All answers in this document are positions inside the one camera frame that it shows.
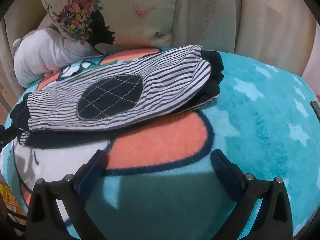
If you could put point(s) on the yellow printed box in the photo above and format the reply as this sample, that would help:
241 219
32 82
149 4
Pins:
8 195

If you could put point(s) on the white plush cushion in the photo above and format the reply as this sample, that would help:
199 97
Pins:
45 52

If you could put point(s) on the cream floral cushion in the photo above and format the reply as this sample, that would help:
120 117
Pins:
130 12

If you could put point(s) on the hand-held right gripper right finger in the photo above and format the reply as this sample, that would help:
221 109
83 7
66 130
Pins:
226 171

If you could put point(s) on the dark flat object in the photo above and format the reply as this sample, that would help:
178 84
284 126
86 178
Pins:
315 110

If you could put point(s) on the teal orange printed blanket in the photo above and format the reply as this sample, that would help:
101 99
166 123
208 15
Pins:
250 135

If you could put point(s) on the striped navy white pants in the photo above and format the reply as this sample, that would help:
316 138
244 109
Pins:
120 97

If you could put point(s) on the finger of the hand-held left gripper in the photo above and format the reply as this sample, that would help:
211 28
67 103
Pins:
6 136

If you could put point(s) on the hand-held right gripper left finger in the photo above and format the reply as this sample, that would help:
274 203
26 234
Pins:
93 168

